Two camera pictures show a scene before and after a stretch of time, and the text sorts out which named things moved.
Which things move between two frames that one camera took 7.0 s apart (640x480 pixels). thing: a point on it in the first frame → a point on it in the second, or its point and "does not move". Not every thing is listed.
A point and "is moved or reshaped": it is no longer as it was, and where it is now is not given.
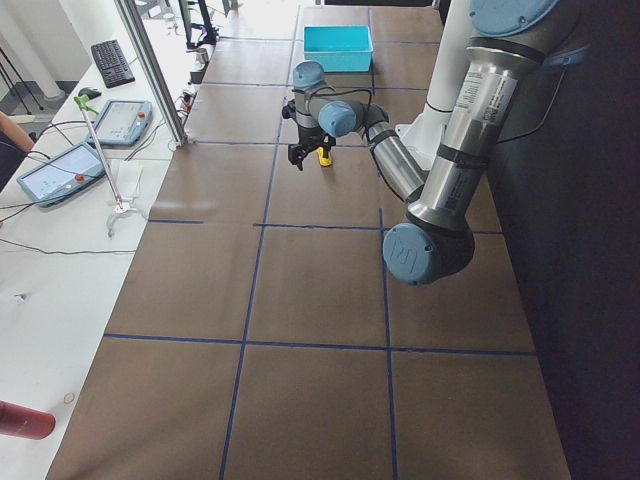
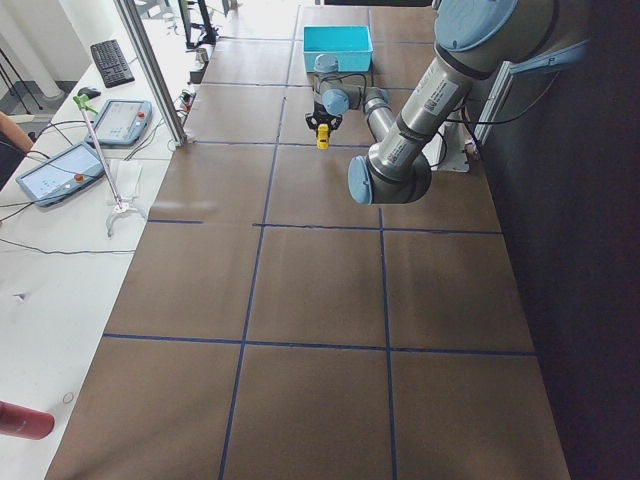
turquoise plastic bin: (341, 48) does not move
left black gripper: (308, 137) → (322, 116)
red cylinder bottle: (22, 422) does not move
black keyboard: (112, 64) does not move
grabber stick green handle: (120, 208) does not move
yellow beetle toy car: (322, 160) is moved or reshaped
